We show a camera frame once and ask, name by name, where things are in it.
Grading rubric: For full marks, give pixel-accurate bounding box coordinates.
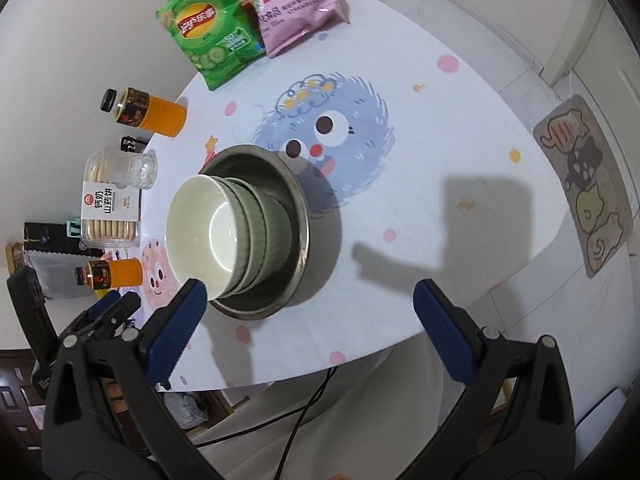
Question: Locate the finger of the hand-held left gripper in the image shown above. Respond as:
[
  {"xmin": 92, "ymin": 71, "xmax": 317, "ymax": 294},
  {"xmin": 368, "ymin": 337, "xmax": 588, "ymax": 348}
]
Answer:
[
  {"xmin": 57, "ymin": 290, "xmax": 123, "ymax": 341},
  {"xmin": 79, "ymin": 291, "xmax": 142, "ymax": 342}
]

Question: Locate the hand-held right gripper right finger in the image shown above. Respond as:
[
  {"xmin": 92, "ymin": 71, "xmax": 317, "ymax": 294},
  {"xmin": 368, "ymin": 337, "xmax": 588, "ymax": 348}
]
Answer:
[{"xmin": 413, "ymin": 278, "xmax": 578, "ymax": 480}]

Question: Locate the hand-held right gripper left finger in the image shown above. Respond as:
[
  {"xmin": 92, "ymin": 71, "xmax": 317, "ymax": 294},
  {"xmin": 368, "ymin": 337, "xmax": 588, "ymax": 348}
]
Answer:
[{"xmin": 42, "ymin": 277, "xmax": 223, "ymax": 480}]

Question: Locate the cream ribbed ceramic bowl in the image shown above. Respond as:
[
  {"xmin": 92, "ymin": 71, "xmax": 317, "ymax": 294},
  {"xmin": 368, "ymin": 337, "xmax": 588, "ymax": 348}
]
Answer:
[{"xmin": 166, "ymin": 175, "xmax": 251, "ymax": 302}]

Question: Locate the light green ceramic bowl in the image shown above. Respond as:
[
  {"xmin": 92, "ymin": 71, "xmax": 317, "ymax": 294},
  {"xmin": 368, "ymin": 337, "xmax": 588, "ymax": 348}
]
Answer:
[
  {"xmin": 235, "ymin": 180, "xmax": 297, "ymax": 285},
  {"xmin": 220, "ymin": 177, "xmax": 281, "ymax": 295}
]

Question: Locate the orange juice bottle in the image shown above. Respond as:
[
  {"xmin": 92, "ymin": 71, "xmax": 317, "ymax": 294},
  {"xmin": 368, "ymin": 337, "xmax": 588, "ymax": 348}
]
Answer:
[
  {"xmin": 100, "ymin": 87, "xmax": 188, "ymax": 138},
  {"xmin": 75, "ymin": 259, "xmax": 143, "ymax": 292}
]

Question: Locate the white scalloped paper bag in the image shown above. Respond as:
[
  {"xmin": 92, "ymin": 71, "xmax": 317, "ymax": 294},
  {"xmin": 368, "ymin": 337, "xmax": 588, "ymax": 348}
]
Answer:
[{"xmin": 25, "ymin": 250, "xmax": 81, "ymax": 301}]

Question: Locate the tan wooden object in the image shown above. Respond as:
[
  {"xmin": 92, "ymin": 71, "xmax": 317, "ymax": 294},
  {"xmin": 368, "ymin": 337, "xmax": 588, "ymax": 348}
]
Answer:
[{"xmin": 5, "ymin": 242, "xmax": 26, "ymax": 276}]

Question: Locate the grey crumpled cloth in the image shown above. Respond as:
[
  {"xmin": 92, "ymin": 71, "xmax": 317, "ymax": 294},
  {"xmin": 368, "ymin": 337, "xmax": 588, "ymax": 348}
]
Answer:
[{"xmin": 162, "ymin": 390, "xmax": 211, "ymax": 428}]

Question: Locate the black paper bag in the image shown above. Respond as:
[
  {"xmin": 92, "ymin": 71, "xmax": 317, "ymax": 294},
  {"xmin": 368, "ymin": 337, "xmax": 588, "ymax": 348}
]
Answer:
[{"xmin": 22, "ymin": 221, "xmax": 83, "ymax": 253}]

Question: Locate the dark wooden cabinet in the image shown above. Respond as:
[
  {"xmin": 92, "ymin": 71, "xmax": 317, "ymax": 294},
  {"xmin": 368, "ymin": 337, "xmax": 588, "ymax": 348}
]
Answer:
[{"xmin": 0, "ymin": 350, "xmax": 46, "ymax": 451}]

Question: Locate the clear biscuit pack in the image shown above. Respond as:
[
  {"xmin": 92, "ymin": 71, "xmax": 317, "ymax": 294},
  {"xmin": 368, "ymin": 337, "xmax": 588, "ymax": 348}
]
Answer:
[{"xmin": 80, "ymin": 157, "xmax": 143, "ymax": 250}]

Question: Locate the clear glass cup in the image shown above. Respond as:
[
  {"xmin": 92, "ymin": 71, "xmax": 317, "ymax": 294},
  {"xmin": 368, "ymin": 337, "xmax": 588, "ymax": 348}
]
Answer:
[{"xmin": 87, "ymin": 146, "xmax": 158, "ymax": 191}]

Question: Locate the cartoon cat floor mat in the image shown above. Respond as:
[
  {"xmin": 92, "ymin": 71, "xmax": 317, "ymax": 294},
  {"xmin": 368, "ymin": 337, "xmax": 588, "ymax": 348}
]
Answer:
[{"xmin": 532, "ymin": 94, "xmax": 635, "ymax": 278}]

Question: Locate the green potato chip bag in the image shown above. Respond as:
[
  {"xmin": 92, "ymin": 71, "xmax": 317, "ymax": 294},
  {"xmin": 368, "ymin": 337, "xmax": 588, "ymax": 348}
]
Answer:
[{"xmin": 155, "ymin": 0, "xmax": 266, "ymax": 92}]

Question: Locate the pink snack bag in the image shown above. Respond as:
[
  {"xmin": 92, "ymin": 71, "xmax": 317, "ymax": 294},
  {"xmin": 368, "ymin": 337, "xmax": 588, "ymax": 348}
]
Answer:
[{"xmin": 234, "ymin": 0, "xmax": 351, "ymax": 58}]

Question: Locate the black cable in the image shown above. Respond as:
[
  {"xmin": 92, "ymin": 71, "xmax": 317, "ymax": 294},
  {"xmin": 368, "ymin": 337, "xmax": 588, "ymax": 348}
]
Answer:
[{"xmin": 280, "ymin": 365, "xmax": 338, "ymax": 480}]

